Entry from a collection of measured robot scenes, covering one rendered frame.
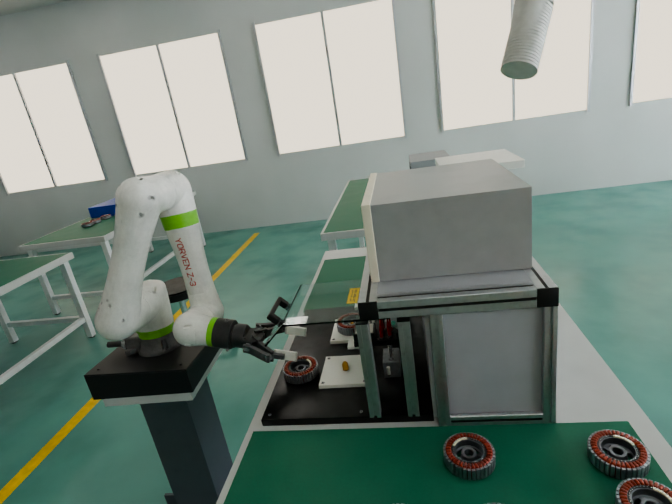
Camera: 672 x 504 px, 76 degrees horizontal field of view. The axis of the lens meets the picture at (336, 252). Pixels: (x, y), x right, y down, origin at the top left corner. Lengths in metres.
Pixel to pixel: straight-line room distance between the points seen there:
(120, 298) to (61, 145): 6.25
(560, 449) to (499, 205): 0.57
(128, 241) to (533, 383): 1.13
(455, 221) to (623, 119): 5.49
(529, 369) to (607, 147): 5.44
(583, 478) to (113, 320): 1.27
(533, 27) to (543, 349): 1.56
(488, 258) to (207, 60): 5.57
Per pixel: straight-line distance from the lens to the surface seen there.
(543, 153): 6.18
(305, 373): 1.36
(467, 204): 1.05
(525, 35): 2.27
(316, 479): 1.13
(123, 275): 1.39
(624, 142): 6.51
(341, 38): 5.90
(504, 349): 1.10
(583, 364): 1.46
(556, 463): 1.15
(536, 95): 6.07
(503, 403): 1.20
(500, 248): 1.10
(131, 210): 1.30
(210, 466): 1.89
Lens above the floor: 1.56
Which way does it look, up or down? 19 degrees down
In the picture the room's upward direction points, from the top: 9 degrees counter-clockwise
